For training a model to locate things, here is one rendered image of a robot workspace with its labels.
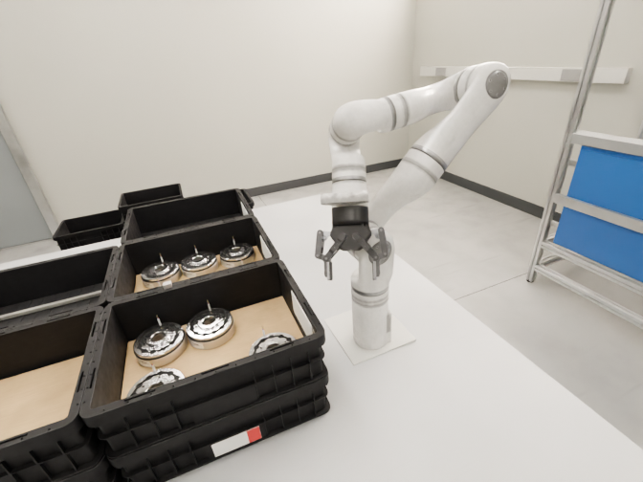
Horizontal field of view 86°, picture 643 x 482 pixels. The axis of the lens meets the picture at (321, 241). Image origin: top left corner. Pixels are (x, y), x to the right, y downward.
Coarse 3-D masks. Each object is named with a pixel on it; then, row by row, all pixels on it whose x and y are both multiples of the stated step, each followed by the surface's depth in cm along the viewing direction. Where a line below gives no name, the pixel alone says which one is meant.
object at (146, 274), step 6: (156, 264) 102; (168, 264) 101; (174, 264) 101; (144, 270) 99; (168, 270) 98; (174, 270) 98; (144, 276) 95; (150, 276) 96; (156, 276) 96; (162, 276) 95; (168, 276) 96
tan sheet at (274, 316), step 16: (256, 304) 87; (272, 304) 86; (240, 320) 82; (256, 320) 81; (272, 320) 81; (288, 320) 81; (240, 336) 77; (256, 336) 77; (128, 352) 75; (192, 352) 74; (208, 352) 74; (224, 352) 73; (240, 352) 73; (128, 368) 71; (144, 368) 71; (160, 368) 70; (176, 368) 70; (192, 368) 70; (208, 368) 70; (128, 384) 67
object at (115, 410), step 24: (264, 264) 84; (312, 312) 68; (312, 336) 62; (96, 360) 60; (240, 360) 58; (264, 360) 59; (96, 384) 56; (168, 384) 55; (192, 384) 55; (96, 408) 52; (120, 408) 52; (144, 408) 54
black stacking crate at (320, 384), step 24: (312, 384) 66; (264, 408) 64; (288, 408) 68; (312, 408) 71; (192, 432) 60; (216, 432) 64; (240, 432) 65; (264, 432) 68; (120, 456) 56; (144, 456) 58; (168, 456) 60; (192, 456) 63; (144, 480) 62
